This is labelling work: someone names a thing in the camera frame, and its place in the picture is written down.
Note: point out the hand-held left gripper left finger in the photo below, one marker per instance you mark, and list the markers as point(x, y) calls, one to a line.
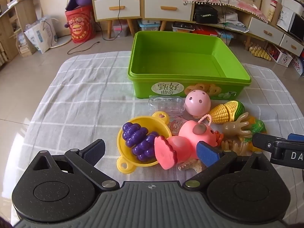
point(95, 152)

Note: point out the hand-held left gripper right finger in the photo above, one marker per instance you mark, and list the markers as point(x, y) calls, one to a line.
point(209, 152)

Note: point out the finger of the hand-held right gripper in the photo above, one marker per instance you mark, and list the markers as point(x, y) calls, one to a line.
point(296, 137)
point(266, 142)

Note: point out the beige starfish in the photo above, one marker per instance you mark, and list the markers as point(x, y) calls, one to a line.
point(190, 165)

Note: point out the beige toy hand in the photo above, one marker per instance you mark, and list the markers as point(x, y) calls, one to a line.
point(235, 125)
point(231, 146)

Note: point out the pink pig toy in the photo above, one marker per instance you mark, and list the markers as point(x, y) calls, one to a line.
point(187, 137)

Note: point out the yellow toy pot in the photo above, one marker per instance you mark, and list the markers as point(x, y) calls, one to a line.
point(128, 156)

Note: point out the purple toy grapes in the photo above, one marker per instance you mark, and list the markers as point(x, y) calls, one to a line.
point(140, 140)

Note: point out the green plastic box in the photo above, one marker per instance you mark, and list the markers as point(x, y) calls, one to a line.
point(182, 57)

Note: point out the yellow toy corn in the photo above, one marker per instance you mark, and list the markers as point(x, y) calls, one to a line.
point(225, 112)

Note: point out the pink ball with holes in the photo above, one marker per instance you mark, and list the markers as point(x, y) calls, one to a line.
point(197, 101)

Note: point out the grey checked tablecloth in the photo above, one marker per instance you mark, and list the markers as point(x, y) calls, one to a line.
point(83, 99)

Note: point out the clear plastic case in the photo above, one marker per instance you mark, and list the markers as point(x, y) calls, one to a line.
point(166, 103)

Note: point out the white cartoon printed box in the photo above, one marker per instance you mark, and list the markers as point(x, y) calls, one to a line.
point(280, 55)

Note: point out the white sideboard drawer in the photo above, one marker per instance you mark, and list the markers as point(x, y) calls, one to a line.
point(266, 30)
point(291, 44)

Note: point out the black microwave oven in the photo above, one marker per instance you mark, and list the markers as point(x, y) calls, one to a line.
point(298, 26)

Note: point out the red flat box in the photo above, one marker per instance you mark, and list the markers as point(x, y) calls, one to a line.
point(204, 31)

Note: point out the low wooden sideboard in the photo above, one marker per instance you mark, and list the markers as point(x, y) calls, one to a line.
point(237, 23)

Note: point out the clear storage box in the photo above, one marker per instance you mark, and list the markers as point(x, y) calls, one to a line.
point(120, 28)

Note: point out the red printed bucket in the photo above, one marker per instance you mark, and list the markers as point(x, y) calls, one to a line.
point(79, 25)

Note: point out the white paper bag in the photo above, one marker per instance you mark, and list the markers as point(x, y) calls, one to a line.
point(40, 34)

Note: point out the white appliance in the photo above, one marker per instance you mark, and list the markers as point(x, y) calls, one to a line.
point(292, 3)

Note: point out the blue lid storage box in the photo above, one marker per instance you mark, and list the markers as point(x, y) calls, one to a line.
point(149, 25)

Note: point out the black bag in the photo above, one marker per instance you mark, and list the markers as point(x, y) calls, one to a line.
point(205, 14)

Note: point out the white cabinet drawer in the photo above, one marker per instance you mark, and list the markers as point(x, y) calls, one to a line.
point(117, 7)
point(167, 7)

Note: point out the wooden bookshelf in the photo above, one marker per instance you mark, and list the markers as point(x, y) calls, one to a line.
point(14, 23)

